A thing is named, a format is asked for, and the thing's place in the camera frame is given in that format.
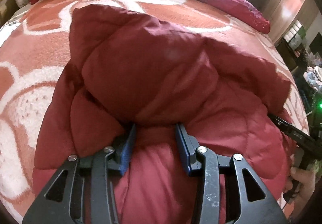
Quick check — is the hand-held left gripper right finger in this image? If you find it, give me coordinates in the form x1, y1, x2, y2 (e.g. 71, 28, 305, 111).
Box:
175, 123, 290, 224

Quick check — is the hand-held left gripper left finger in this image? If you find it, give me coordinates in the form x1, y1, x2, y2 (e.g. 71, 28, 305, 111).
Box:
22, 123, 137, 224

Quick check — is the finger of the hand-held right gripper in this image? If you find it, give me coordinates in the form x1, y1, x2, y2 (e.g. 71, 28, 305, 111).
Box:
267, 113, 297, 139

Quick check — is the red quilted jacket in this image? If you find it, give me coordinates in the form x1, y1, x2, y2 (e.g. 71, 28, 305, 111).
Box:
33, 4, 300, 224

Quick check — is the wooden wardrobe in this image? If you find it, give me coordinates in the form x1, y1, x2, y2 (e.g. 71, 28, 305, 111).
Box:
259, 0, 310, 44

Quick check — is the orange and white blanket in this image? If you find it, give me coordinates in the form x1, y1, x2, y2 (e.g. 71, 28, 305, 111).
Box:
0, 0, 310, 219

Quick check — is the person's right hand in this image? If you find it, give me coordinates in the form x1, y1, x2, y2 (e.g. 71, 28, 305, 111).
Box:
289, 154, 319, 204

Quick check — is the pale blue toy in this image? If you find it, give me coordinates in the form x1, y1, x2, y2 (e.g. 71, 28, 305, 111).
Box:
302, 65, 322, 90

